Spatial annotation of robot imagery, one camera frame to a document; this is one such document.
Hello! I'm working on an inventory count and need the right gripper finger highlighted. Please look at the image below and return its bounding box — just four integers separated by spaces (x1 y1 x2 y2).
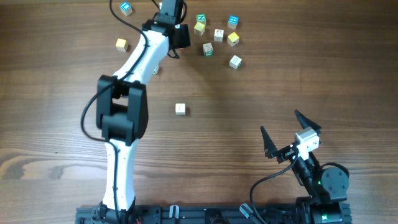
295 110 322 135
261 126 278 158

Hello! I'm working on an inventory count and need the white block green edge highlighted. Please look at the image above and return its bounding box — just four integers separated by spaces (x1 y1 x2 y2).
153 65 159 75
203 43 214 57

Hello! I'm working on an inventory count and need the plain white block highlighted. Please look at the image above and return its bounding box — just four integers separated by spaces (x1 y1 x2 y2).
175 103 186 115
229 55 243 70

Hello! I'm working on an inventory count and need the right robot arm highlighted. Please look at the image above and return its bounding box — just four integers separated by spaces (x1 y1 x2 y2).
254 110 352 223

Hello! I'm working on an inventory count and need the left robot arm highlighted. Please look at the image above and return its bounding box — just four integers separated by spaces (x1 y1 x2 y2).
96 1 190 223

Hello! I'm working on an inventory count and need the yellow block centre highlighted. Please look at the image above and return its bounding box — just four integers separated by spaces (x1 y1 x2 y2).
194 22 205 36

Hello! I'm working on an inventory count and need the yellow block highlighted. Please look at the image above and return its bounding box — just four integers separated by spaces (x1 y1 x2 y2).
227 32 240 47
115 39 128 52
194 22 205 36

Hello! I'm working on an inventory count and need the green letter N block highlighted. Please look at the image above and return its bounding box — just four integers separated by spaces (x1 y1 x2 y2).
196 14 206 25

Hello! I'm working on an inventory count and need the white picture block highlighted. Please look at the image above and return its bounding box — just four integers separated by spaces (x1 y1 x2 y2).
214 29 224 42

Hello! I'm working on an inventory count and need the yellow block right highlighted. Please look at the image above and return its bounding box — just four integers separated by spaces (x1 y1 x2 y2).
227 32 240 47

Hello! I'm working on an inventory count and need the blue block top right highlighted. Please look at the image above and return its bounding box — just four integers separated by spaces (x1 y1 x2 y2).
228 15 239 29

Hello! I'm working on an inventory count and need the yellow block left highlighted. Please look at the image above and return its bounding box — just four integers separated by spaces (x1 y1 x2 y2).
115 39 128 52

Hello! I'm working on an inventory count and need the blue letter block far left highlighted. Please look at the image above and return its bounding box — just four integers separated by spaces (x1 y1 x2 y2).
119 2 132 16

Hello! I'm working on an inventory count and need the right camera cable black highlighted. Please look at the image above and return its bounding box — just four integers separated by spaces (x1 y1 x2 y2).
249 161 296 223

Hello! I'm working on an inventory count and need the camera cable black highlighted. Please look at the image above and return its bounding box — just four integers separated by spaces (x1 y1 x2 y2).
80 0 148 224
249 161 296 223

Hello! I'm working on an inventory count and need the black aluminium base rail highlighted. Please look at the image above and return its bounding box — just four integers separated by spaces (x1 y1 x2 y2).
75 203 352 224

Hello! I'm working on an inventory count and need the left camera cable black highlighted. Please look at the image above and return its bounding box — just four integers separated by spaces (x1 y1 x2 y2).
80 0 148 224

